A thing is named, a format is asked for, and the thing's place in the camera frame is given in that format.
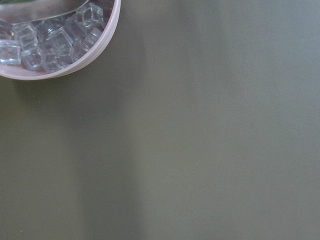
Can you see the clear ice cube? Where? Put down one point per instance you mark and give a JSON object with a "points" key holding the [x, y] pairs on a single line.
{"points": [[10, 52], [89, 41], [64, 58], [59, 40], [26, 35], [32, 58], [90, 15]]}

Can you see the pink bowl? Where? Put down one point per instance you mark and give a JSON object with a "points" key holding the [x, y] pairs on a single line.
{"points": [[16, 72]]}

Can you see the steel ice scoop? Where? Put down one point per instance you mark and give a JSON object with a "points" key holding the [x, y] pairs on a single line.
{"points": [[21, 11]]}

